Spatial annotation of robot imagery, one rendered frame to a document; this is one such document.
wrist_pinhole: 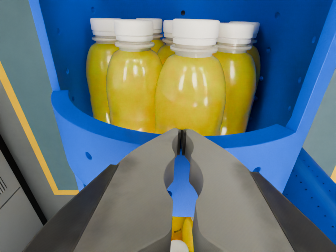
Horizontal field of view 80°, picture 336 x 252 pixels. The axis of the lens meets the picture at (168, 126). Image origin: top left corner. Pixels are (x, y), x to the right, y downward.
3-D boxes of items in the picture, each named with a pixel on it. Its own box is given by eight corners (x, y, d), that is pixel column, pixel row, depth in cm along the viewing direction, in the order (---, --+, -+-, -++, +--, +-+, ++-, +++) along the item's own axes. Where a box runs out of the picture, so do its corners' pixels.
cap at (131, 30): (113, 38, 19) (110, 17, 18) (117, 34, 22) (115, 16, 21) (154, 39, 19) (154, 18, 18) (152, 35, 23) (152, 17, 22)
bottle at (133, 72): (114, 192, 26) (91, 38, 17) (119, 158, 32) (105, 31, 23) (168, 189, 27) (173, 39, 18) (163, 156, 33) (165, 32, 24)
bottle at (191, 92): (212, 219, 23) (247, 43, 14) (150, 213, 23) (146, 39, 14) (207, 176, 29) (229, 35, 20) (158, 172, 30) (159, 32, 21)
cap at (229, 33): (225, 36, 24) (227, 20, 24) (257, 39, 22) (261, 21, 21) (208, 38, 22) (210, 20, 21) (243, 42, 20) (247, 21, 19)
